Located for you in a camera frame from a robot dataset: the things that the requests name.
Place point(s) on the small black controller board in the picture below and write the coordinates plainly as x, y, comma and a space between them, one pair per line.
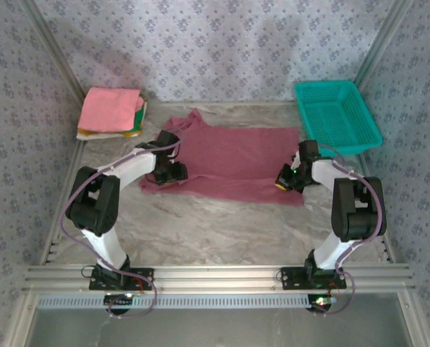
321, 301
119, 299

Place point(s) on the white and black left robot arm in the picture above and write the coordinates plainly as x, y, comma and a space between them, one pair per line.
102, 246

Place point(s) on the maroon t-shirt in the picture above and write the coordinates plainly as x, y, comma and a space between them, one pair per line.
236, 155

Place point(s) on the teal plastic basket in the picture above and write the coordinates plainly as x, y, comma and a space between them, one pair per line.
330, 119

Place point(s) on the aluminium frame post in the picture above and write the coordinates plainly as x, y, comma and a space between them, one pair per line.
383, 43
52, 47

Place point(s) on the aluminium mounting rail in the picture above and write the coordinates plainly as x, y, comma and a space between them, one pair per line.
218, 276

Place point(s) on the green folded t-shirt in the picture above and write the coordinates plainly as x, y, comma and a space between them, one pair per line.
139, 119

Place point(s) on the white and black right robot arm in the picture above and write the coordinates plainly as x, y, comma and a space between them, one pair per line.
359, 202

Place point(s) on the pink folded t-shirt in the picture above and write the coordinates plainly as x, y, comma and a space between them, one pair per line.
106, 108

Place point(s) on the aluminium side rail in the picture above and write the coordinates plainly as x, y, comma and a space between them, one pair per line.
57, 231
388, 249

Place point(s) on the yellow folded t-shirt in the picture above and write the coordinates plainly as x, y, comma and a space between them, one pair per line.
132, 134

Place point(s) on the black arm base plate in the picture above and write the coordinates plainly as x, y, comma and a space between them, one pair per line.
142, 280
294, 280

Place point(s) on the grey metal panel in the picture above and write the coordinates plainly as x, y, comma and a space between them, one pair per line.
218, 329

